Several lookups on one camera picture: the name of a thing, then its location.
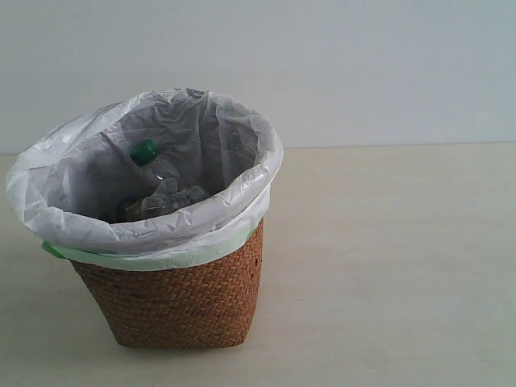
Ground clear bottle with black cap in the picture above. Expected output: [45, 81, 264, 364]
[140, 178, 209, 218]

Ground brown woven wicker basket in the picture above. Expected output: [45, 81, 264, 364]
[73, 224, 264, 349]

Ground brown cardboard pulp tray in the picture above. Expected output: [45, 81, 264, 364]
[117, 198, 141, 223]

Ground clear bottle with green label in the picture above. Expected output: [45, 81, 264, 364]
[129, 139, 180, 189]

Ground white and green bin liner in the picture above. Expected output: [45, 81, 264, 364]
[6, 88, 284, 271]

